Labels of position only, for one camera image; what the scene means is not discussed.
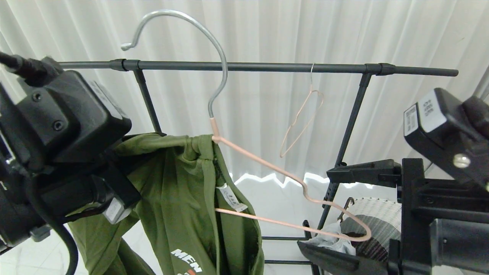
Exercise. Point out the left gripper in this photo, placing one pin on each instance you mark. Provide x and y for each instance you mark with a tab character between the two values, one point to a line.
88	194

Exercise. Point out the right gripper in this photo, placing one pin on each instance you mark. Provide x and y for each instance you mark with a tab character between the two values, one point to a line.
412	214

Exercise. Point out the green long-sleeved shirt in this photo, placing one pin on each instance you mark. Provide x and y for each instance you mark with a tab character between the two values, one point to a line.
172	198

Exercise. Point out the pink clothes hanger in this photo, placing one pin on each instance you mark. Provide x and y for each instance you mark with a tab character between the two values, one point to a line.
301	110
225	76

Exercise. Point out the white laundry basket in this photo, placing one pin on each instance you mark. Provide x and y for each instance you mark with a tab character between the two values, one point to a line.
382	214

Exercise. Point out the black clothes rack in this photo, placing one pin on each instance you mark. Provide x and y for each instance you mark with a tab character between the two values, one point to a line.
267	67

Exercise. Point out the white curtain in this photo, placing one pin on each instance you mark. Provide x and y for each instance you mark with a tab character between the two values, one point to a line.
267	30

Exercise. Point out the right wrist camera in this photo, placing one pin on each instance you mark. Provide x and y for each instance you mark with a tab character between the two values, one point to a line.
450	130

